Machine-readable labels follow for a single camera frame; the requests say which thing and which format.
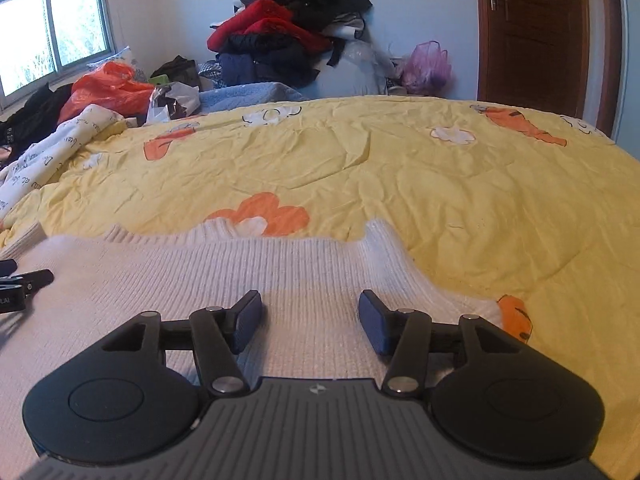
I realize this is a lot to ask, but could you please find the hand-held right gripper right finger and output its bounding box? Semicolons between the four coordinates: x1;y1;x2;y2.
358;289;531;397

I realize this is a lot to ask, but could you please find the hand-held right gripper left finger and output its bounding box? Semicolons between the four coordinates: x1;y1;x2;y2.
100;290;264;397

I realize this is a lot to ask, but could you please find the white knit sweater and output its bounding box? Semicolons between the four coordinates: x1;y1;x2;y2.
0;219;504;476

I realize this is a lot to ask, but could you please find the white printed blanket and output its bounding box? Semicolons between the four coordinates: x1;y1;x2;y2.
0;104;137;227

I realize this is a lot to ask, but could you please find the yellow printed quilt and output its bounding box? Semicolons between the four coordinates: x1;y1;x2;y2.
0;95;640;463

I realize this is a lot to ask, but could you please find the black cloth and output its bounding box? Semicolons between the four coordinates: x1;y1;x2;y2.
0;82;74;162

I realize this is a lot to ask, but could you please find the orange plastic bag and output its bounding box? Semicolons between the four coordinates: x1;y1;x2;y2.
57;61;156;124

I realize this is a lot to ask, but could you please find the crumpled patterned plastic bag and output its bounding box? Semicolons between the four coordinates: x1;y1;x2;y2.
146;82;202;124

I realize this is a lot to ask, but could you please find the light blue towel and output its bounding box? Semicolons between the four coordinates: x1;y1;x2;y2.
197;81;311;114

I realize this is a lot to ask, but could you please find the white patterned pillow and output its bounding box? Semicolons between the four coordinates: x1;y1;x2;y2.
87;46;149;84

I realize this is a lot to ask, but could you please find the window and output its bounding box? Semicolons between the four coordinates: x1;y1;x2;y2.
0;0;119;112

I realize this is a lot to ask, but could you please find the black bag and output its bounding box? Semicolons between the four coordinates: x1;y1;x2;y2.
149;55;199;86

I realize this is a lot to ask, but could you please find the dark navy garment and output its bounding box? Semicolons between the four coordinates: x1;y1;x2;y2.
216;35;321;89

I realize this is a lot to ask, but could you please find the pink plastic bag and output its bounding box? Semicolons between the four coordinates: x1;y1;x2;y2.
397;40;454;96

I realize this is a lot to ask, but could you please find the clear plastic bag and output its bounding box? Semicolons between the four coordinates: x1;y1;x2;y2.
342;40;396;94

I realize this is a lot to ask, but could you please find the red garment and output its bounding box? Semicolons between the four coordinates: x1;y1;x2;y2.
207;0;334;54

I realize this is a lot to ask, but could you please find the brown wooden door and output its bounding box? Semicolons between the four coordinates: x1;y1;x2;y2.
472;0;624;139

